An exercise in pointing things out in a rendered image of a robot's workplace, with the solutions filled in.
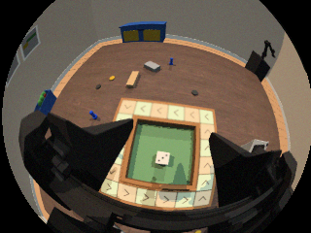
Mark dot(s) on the white die with black pips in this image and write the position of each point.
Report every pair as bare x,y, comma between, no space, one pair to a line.
162,157

